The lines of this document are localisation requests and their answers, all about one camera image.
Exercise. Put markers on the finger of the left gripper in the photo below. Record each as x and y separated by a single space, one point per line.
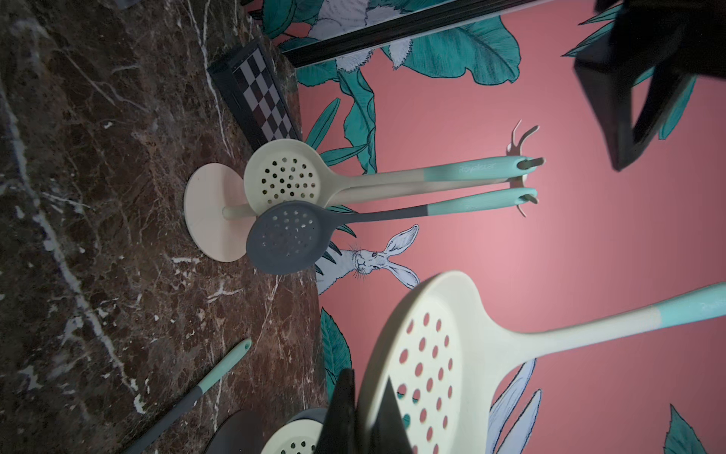
634 75

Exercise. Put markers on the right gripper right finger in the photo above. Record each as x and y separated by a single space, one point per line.
388 434

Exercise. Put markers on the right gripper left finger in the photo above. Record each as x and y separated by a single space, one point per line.
338 433

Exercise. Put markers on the beige skimmer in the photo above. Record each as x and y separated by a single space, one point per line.
461 374
289 170
297 437

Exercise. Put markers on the grey skimmer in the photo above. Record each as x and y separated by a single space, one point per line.
292 236
189 400

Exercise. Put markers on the beige utensil rack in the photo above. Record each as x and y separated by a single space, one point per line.
217 213

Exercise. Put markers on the black white checkerboard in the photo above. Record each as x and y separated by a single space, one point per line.
245 78

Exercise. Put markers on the left black frame post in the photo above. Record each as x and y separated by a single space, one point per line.
417 24

